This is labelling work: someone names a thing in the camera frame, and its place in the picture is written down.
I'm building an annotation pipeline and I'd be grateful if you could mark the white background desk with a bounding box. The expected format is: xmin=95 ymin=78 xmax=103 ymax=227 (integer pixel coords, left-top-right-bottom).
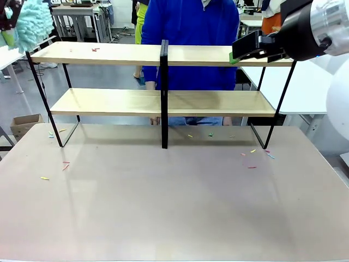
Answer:
xmin=239 ymin=12 xmax=264 ymax=39

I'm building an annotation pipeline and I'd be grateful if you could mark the person in blue sweater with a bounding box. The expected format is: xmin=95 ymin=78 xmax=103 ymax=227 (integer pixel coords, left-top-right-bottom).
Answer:
xmin=141 ymin=0 xmax=240 ymax=127

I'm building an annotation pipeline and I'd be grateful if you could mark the cardboard box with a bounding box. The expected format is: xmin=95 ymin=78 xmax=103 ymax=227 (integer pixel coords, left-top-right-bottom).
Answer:
xmin=10 ymin=114 xmax=45 ymax=142

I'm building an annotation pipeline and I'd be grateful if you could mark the bystander in yellow-green clothes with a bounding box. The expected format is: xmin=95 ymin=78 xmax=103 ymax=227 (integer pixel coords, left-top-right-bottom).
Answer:
xmin=131 ymin=0 xmax=150 ymax=86

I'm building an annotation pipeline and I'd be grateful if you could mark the wooden two-tier shelf rack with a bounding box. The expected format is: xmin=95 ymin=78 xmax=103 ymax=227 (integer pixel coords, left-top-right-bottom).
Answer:
xmin=164 ymin=45 xmax=298 ymax=150
xmin=25 ymin=39 xmax=165 ymax=150

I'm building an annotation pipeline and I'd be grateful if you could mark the bystander in orange trousers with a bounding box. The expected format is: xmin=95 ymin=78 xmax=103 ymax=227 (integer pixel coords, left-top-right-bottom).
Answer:
xmin=261 ymin=0 xmax=283 ymax=35

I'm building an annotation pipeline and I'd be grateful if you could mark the white side table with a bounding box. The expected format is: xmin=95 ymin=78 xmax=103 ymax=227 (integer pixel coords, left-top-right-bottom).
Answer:
xmin=239 ymin=58 xmax=332 ymax=134
xmin=0 ymin=45 xmax=34 ymax=116

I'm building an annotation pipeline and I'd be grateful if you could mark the grey background table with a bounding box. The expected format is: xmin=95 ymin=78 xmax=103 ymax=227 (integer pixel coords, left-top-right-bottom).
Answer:
xmin=51 ymin=3 xmax=110 ymax=42

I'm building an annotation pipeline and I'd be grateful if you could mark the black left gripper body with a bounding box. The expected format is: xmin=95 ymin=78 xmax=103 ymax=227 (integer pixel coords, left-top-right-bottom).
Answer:
xmin=0 ymin=0 xmax=22 ymax=31

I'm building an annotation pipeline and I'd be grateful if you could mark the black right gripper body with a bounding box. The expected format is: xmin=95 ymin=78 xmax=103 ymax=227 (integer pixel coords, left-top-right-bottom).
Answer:
xmin=278 ymin=0 xmax=325 ymax=61

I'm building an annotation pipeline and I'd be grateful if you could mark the teal fluffy duster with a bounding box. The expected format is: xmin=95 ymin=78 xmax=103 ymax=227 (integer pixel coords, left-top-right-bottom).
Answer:
xmin=0 ymin=0 xmax=54 ymax=53

